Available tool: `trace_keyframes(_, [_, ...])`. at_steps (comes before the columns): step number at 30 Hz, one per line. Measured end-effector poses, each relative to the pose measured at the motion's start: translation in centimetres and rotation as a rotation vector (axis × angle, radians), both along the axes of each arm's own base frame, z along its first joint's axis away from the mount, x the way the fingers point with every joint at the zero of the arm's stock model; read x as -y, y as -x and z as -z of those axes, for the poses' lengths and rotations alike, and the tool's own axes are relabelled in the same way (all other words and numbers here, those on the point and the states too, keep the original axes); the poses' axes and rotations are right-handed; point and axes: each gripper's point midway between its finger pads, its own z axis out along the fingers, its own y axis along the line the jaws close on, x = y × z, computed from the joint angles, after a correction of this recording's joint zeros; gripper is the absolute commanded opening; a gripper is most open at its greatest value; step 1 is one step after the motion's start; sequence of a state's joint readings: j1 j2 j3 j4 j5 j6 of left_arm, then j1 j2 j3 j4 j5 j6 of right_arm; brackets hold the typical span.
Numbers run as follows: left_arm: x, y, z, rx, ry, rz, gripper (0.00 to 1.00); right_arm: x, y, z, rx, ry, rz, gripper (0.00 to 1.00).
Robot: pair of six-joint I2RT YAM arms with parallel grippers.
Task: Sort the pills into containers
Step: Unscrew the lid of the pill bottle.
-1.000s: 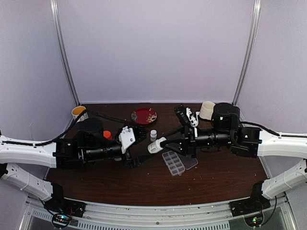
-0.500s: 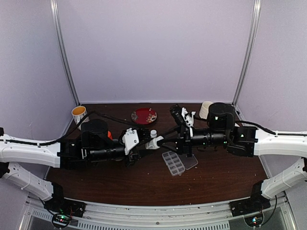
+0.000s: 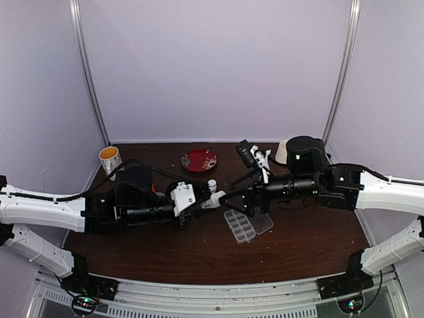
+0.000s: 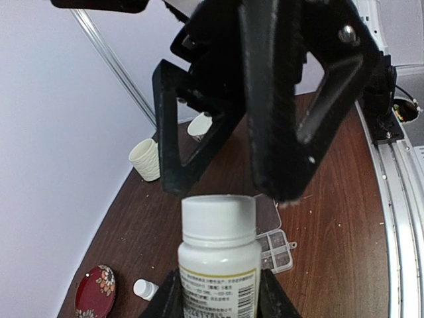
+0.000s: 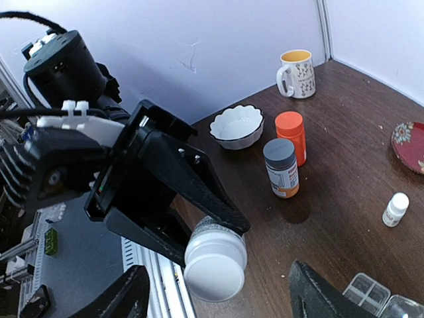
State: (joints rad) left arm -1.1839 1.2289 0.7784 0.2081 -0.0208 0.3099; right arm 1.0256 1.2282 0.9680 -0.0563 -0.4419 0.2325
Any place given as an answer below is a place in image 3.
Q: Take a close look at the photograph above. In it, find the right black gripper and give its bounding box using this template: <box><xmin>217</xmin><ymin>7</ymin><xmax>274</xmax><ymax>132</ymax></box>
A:
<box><xmin>218</xmin><ymin>170</ymin><xmax>319</xmax><ymax>219</ymax></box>

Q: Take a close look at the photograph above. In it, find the white pill bottle front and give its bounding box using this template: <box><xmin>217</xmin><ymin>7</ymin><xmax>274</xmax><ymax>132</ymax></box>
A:
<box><xmin>201</xmin><ymin>190</ymin><xmax>226</xmax><ymax>209</ymax></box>

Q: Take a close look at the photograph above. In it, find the white pill bottle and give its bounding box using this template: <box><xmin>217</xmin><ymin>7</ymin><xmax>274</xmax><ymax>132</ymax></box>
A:
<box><xmin>208</xmin><ymin>179</ymin><xmax>217</xmax><ymax>193</ymax></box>
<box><xmin>201</xmin><ymin>190</ymin><xmax>226</xmax><ymax>209</ymax></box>

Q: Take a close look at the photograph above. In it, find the clear plastic pill organizer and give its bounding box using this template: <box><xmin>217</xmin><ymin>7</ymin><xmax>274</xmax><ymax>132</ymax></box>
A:
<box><xmin>223</xmin><ymin>209</ymin><xmax>274</xmax><ymax>244</ymax></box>

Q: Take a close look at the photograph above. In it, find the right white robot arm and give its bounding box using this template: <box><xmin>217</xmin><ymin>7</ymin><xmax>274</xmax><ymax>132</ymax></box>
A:
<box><xmin>219</xmin><ymin>136</ymin><xmax>423</xmax><ymax>293</ymax></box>

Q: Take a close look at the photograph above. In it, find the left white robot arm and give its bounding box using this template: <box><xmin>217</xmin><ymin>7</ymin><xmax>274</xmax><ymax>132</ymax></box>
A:
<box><xmin>1</xmin><ymin>166</ymin><xmax>225</xmax><ymax>294</ymax></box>

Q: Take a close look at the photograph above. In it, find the white pill bottle rear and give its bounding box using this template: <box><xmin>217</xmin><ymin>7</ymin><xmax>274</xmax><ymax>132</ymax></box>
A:
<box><xmin>208</xmin><ymin>179</ymin><xmax>217</xmax><ymax>193</ymax></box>

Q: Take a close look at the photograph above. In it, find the red floral plate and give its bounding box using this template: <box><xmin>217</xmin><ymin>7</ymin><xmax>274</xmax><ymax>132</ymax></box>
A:
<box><xmin>180</xmin><ymin>149</ymin><xmax>217</xmax><ymax>173</ymax></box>

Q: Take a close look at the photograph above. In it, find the cream textured mug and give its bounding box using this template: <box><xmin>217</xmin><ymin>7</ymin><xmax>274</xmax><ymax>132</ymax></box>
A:
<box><xmin>274</xmin><ymin>140</ymin><xmax>288</xmax><ymax>165</ymax></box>

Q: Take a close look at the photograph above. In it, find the yellow interior floral mug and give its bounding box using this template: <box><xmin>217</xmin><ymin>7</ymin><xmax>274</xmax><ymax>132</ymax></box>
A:
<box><xmin>99</xmin><ymin>146</ymin><xmax>122</xmax><ymax>176</ymax></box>

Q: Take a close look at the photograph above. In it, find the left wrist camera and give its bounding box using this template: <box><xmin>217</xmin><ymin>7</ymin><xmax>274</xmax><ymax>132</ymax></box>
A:
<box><xmin>166</xmin><ymin>182</ymin><xmax>208</xmax><ymax>217</ymax></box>

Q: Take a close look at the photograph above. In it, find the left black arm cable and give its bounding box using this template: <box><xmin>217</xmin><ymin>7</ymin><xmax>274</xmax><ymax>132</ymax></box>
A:
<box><xmin>0</xmin><ymin>158</ymin><xmax>206</xmax><ymax>203</ymax></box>

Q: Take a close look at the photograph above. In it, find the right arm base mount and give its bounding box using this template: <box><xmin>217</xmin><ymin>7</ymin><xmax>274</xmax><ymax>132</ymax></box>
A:
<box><xmin>317</xmin><ymin>250</ymin><xmax>374</xmax><ymax>299</ymax></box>

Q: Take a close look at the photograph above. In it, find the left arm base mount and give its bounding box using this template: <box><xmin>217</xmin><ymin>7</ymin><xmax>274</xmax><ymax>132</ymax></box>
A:
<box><xmin>60</xmin><ymin>252</ymin><xmax>119</xmax><ymax>301</ymax></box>

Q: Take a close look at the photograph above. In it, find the front aluminium rail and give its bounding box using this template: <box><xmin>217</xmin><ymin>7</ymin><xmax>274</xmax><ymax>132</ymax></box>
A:
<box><xmin>28</xmin><ymin>278</ymin><xmax>411</xmax><ymax>318</ymax></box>

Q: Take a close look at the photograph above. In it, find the right aluminium frame post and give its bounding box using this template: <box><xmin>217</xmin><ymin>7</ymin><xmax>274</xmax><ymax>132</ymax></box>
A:
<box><xmin>323</xmin><ymin>0</ymin><xmax>361</xmax><ymax>145</ymax></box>

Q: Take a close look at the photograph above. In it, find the aluminium frame post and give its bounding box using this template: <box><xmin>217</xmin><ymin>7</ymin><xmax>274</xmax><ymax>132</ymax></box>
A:
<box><xmin>69</xmin><ymin>0</ymin><xmax>111</xmax><ymax>146</ymax></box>
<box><xmin>323</xmin><ymin>0</ymin><xmax>361</xmax><ymax>145</ymax></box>

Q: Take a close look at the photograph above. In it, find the left aluminium frame post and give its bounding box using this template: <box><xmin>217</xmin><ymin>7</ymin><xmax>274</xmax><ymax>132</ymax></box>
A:
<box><xmin>69</xmin><ymin>0</ymin><xmax>111</xmax><ymax>146</ymax></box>

